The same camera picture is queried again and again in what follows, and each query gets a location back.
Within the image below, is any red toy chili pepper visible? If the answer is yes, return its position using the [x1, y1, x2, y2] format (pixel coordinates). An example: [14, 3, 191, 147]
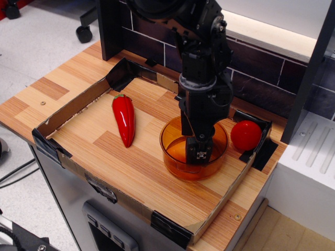
[112, 94, 135, 148]

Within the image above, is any red toy tomato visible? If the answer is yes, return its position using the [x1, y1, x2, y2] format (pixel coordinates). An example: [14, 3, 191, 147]
[230, 120, 262, 151]

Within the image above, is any orange toy carrot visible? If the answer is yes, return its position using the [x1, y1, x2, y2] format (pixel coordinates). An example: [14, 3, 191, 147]
[167, 141, 186, 163]

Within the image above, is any dark left side panel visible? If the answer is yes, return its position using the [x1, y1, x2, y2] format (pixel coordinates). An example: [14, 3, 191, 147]
[96, 0, 124, 61]

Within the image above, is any black floor cable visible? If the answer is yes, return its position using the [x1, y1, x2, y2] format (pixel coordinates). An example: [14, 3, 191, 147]
[0, 158, 40, 189]

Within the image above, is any dark grey vertical post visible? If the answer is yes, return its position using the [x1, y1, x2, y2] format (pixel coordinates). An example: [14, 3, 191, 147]
[281, 0, 334, 144]

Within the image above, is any white toy sink unit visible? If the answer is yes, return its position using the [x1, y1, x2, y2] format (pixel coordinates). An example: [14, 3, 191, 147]
[266, 49, 335, 235]

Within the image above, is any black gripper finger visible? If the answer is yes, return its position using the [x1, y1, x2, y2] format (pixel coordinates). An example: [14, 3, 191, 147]
[185, 137, 213, 165]
[181, 111, 194, 136]

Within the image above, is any transparent orange plastic pot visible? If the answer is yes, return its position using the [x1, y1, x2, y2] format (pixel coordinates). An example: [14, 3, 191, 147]
[160, 117, 229, 180]

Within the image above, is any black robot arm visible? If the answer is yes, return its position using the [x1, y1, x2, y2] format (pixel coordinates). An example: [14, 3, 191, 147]
[126, 1, 233, 165]

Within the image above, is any black office chair base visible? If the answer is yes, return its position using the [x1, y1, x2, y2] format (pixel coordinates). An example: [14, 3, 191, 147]
[1, 1, 98, 43]

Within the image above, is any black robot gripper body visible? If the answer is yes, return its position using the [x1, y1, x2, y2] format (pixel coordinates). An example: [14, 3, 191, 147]
[178, 71, 233, 140]

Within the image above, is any black metal bracket with screw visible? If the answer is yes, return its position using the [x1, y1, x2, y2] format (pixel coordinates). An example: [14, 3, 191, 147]
[1, 211, 58, 251]

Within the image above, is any cardboard fence with black tape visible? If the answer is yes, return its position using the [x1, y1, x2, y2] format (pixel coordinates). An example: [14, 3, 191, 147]
[32, 57, 283, 250]

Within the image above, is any grey oven control panel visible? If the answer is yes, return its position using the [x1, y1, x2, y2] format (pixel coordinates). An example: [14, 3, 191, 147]
[82, 202, 139, 251]

